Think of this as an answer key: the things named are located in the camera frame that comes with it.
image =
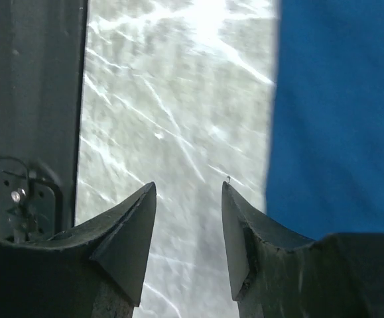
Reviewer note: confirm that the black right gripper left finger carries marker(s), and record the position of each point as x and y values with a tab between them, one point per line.
96	269

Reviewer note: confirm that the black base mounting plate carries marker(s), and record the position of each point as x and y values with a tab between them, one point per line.
42	53

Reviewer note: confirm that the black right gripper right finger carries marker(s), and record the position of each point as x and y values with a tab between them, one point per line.
276	272

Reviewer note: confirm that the blue t shirt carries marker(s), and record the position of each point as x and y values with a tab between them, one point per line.
326	166

